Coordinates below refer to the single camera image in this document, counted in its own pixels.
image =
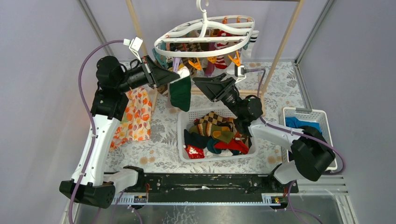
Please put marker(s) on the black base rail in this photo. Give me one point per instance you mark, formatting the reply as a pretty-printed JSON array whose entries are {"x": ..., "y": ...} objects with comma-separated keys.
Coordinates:
[{"x": 165, "y": 182}]

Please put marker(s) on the blue cloth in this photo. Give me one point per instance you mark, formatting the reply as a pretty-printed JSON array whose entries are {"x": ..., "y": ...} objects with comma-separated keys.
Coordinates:
[{"x": 293, "y": 122}]

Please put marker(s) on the white oval sock hanger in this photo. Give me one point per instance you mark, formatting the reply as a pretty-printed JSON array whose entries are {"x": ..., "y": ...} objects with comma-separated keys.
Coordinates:
[{"x": 236, "y": 29}]

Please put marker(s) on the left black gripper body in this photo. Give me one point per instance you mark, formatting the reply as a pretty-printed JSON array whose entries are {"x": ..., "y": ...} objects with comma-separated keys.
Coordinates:
[{"x": 148, "y": 72}]

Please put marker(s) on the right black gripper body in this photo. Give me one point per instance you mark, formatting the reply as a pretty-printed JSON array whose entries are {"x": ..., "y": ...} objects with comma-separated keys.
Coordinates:
[{"x": 223, "y": 90}]

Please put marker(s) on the floral orange cloth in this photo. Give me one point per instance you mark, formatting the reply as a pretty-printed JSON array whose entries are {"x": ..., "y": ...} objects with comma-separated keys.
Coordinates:
[{"x": 136, "y": 121}]

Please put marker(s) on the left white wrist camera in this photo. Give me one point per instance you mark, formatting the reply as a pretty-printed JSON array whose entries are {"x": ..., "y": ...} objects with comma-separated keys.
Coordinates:
[{"x": 134, "y": 46}]

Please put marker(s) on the white side basket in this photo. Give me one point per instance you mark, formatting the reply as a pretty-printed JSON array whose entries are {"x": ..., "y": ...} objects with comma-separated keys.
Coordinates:
[{"x": 308, "y": 115}]

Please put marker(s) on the white sock laundry basket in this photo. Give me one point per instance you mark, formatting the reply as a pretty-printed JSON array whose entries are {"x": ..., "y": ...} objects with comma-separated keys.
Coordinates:
[{"x": 209, "y": 153}]

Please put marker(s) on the orange clothespin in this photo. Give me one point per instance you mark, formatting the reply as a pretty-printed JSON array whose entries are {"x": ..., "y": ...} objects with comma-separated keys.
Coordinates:
[
  {"x": 212, "y": 59},
  {"x": 196, "y": 65},
  {"x": 236, "y": 59}
]

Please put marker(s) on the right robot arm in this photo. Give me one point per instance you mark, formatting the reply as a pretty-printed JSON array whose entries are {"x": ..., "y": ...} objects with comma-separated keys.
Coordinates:
[{"x": 312, "y": 155}]

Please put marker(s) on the green white yellow sock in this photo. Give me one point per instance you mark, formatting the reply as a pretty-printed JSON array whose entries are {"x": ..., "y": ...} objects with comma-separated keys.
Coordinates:
[{"x": 180, "y": 90}]

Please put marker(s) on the red sock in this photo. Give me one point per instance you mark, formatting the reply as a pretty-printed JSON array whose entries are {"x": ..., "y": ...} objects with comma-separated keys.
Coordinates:
[{"x": 237, "y": 147}]

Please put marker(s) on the olive green sock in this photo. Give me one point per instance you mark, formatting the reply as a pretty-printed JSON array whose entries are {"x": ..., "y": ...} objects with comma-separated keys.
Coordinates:
[{"x": 224, "y": 136}]

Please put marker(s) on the wooden drying rack frame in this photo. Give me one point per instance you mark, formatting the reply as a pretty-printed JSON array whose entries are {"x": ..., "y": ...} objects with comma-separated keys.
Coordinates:
[{"x": 280, "y": 50}]

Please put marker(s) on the purple clothespin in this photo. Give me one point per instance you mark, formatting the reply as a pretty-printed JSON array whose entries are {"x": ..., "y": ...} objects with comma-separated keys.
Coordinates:
[{"x": 176, "y": 63}]

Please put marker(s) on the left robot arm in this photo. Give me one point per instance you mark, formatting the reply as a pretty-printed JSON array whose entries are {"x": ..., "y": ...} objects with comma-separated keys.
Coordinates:
[{"x": 88, "y": 185}]

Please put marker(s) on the brown argyle sock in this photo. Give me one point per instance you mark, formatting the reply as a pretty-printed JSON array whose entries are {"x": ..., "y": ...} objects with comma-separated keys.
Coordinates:
[{"x": 211, "y": 122}]

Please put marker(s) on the white black striped sock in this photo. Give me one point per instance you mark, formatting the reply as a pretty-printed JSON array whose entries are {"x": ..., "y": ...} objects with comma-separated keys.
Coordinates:
[{"x": 248, "y": 48}]

